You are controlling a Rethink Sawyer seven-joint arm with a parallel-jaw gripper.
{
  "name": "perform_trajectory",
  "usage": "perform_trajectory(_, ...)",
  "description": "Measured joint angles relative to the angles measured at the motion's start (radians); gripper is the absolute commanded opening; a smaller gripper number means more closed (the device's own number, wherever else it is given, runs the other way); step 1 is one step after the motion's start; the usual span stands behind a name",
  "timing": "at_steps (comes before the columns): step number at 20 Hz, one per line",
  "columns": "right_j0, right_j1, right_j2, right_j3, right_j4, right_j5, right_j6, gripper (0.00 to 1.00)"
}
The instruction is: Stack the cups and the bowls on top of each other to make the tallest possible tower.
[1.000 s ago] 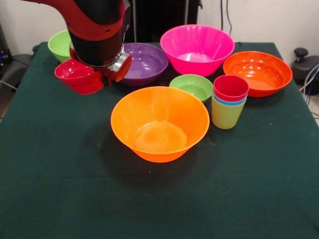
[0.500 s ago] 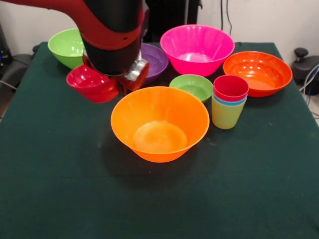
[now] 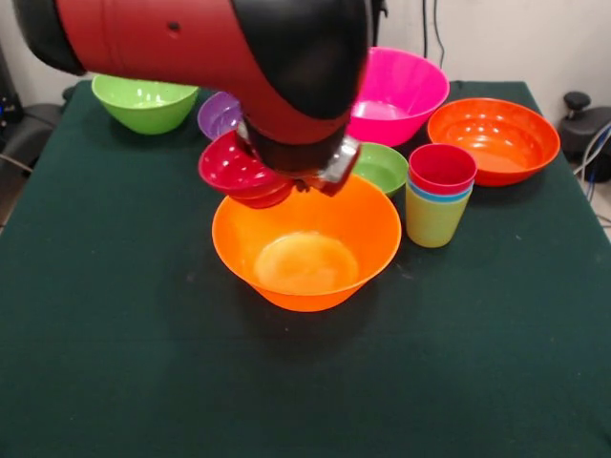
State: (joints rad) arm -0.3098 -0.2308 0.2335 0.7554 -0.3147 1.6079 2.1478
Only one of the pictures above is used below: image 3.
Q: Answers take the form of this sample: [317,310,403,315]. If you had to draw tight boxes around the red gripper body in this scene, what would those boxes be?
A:
[291,172,348,198]

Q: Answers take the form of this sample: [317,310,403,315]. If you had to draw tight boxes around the blue cup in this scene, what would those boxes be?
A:
[407,179,475,203]

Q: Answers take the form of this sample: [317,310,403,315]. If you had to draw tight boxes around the small red bowl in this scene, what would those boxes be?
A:
[198,129,293,210]

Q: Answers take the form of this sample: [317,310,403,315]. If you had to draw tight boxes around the red cup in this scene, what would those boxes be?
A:
[408,143,478,196]

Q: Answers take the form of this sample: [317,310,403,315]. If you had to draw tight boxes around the small green bowl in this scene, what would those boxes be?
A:
[351,141,410,199]

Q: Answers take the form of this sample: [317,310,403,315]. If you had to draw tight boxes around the large orange bowl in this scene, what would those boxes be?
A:
[211,174,402,313]

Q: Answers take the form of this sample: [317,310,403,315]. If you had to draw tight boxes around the yellow cup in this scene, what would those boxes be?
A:
[405,186,473,248]

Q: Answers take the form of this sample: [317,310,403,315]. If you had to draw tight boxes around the pink bowl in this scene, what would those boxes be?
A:
[346,46,451,148]

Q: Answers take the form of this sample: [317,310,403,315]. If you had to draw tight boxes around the purple bowl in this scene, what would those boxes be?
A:
[197,91,245,142]

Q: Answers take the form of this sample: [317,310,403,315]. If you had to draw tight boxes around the red-orange bowl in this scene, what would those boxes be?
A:
[427,97,561,187]

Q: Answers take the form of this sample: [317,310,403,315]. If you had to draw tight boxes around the large green bowl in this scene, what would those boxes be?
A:
[91,73,200,135]

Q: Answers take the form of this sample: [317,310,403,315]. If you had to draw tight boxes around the black equipment with knob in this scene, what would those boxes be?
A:
[558,91,611,166]

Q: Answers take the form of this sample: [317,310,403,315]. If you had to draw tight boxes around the dark green tablecloth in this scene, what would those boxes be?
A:
[0,79,611,458]

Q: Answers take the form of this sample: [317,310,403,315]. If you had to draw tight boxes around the black electronics box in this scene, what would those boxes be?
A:
[0,40,25,142]

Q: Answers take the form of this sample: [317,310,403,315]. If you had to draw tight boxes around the white cable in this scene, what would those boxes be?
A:
[573,121,611,177]

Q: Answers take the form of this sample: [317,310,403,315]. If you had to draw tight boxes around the grey cable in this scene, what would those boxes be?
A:
[0,152,34,176]

